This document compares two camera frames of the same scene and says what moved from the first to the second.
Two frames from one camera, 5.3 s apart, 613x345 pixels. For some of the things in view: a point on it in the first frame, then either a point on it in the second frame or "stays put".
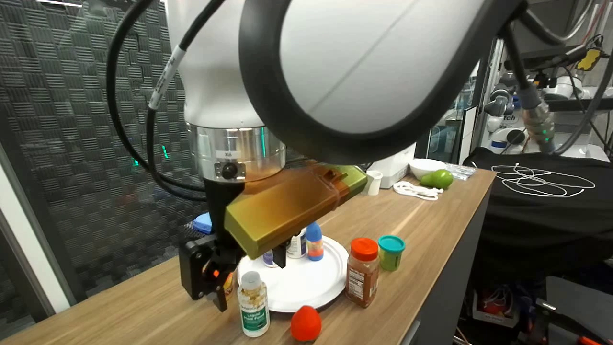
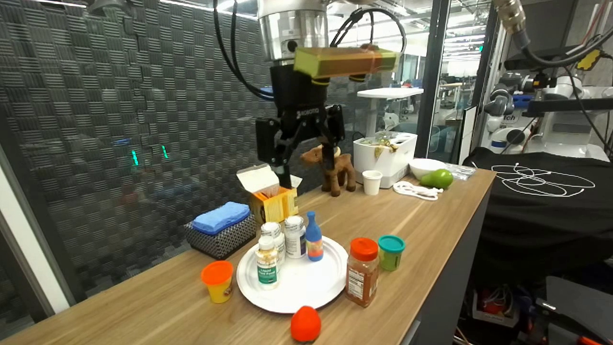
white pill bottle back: (293, 248) stays put
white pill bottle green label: (252, 306) -> (266, 262)
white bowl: (425, 166) stays put
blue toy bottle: (314, 243) stays put
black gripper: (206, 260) -> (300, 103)
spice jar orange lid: (362, 271) stays put
